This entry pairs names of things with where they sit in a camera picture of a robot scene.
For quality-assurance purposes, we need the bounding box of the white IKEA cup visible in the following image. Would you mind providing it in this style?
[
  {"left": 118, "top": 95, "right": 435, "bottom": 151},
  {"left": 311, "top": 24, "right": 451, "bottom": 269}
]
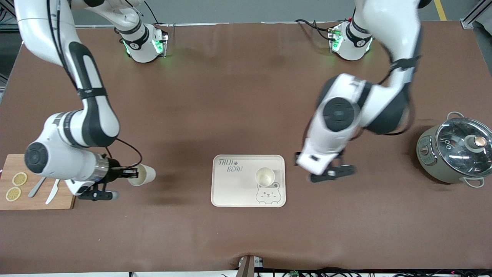
[
  {"left": 128, "top": 164, "right": 156, "bottom": 187},
  {"left": 255, "top": 167, "right": 276, "bottom": 186}
]

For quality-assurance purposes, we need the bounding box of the cream tray with bear print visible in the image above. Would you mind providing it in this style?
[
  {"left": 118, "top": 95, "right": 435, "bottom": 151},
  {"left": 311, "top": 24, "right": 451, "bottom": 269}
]
[{"left": 211, "top": 155, "right": 286, "bottom": 208}]

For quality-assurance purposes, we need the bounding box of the white plastic knife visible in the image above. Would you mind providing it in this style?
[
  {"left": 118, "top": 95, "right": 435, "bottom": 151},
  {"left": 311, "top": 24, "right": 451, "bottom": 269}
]
[{"left": 45, "top": 179, "right": 61, "bottom": 205}]

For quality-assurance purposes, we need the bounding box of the grey plastic knife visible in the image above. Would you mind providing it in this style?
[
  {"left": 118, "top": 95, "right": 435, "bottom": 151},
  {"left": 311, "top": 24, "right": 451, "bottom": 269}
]
[{"left": 28, "top": 176, "right": 47, "bottom": 198}]

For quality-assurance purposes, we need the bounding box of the brown table mat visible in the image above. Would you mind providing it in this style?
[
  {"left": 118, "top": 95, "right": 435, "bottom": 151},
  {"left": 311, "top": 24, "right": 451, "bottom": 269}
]
[{"left": 0, "top": 22, "right": 492, "bottom": 274}]

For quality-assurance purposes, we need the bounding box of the wooden cutting board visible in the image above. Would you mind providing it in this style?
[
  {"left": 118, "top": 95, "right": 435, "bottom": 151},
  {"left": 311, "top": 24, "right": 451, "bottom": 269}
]
[{"left": 0, "top": 154, "right": 76, "bottom": 210}]

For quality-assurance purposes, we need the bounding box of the grey electric cooking pot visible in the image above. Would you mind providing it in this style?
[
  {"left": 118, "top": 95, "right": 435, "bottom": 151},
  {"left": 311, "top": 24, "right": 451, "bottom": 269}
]
[{"left": 416, "top": 112, "right": 492, "bottom": 188}]

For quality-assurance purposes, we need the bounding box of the glass pot lid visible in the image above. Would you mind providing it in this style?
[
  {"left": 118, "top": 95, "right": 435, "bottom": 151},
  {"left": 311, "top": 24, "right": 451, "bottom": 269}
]
[{"left": 435, "top": 117, "right": 492, "bottom": 178}]

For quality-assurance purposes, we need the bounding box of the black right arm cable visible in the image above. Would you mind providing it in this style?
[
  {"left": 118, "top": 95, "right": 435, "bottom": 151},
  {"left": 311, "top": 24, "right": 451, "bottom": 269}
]
[{"left": 47, "top": 0, "right": 143, "bottom": 169}]

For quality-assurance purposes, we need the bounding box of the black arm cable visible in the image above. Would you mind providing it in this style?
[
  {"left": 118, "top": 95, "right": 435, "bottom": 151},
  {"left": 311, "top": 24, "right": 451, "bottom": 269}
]
[
  {"left": 379, "top": 37, "right": 421, "bottom": 86},
  {"left": 47, "top": 0, "right": 143, "bottom": 169}
]

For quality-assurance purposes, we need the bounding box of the camera mount post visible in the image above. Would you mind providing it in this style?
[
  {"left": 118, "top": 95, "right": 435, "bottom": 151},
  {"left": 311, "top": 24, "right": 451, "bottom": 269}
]
[{"left": 236, "top": 255, "right": 266, "bottom": 277}]

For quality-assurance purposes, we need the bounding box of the black base power cable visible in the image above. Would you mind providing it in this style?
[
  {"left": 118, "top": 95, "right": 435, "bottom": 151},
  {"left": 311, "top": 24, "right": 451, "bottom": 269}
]
[{"left": 295, "top": 18, "right": 336, "bottom": 41}]

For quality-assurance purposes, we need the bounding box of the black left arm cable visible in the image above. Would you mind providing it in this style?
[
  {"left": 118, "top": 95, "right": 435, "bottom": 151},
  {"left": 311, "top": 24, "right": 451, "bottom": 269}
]
[{"left": 379, "top": 37, "right": 421, "bottom": 86}]

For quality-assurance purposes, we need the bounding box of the aluminium frame profile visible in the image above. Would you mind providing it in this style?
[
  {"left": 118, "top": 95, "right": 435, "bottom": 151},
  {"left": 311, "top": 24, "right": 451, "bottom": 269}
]
[
  {"left": 0, "top": 0, "right": 20, "bottom": 31},
  {"left": 459, "top": 0, "right": 492, "bottom": 30}
]

